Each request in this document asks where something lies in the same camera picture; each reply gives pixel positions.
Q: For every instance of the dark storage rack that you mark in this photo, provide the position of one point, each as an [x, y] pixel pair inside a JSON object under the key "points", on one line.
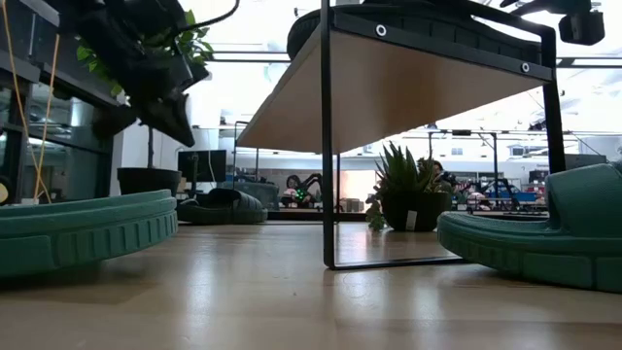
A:
{"points": [[73, 146]]}

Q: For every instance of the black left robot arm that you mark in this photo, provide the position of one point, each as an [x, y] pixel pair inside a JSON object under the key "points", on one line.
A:
{"points": [[107, 19]]}

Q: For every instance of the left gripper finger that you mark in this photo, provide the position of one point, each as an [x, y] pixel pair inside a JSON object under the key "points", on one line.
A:
{"points": [[170, 116], [116, 121]]}

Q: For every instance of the green rubber slide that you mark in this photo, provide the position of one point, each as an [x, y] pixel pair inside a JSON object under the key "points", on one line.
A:
{"points": [[534, 248], [73, 233]]}

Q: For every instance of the large leafy potted plant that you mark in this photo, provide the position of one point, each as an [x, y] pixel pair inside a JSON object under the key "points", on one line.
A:
{"points": [[146, 181]]}

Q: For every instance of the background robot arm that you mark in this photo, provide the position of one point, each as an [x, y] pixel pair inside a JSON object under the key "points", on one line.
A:
{"points": [[303, 187]]}

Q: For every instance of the black computer monitor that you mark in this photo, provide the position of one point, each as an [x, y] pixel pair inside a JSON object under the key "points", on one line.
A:
{"points": [[201, 165]]}

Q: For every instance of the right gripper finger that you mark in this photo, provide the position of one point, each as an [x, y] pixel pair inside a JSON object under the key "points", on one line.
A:
{"points": [[583, 29]]}

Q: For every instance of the person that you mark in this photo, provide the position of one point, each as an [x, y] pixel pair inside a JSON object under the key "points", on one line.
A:
{"points": [[437, 167]]}

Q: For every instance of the tilted wooden board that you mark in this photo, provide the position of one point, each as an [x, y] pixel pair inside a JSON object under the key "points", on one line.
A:
{"points": [[379, 97]]}

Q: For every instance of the succulent in black pot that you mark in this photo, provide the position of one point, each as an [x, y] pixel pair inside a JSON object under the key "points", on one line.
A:
{"points": [[413, 209]]}

